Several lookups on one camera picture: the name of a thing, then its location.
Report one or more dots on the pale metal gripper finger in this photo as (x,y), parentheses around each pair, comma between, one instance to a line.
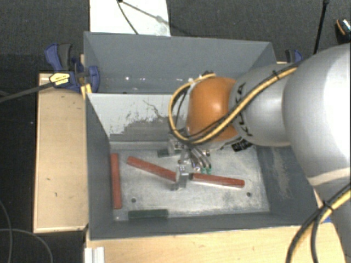
(178,177)
(187,179)

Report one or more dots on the red-brown flat block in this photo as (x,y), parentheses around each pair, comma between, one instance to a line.
(219,180)
(116,181)
(150,168)

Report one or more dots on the dark green flat block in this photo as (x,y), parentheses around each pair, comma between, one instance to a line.
(148,214)

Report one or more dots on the grey metal bin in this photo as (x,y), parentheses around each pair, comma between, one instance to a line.
(153,64)

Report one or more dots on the pale wood board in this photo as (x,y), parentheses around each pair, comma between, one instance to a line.
(60,152)

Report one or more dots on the black cylinder on white bracket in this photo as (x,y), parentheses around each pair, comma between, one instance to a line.
(241,145)

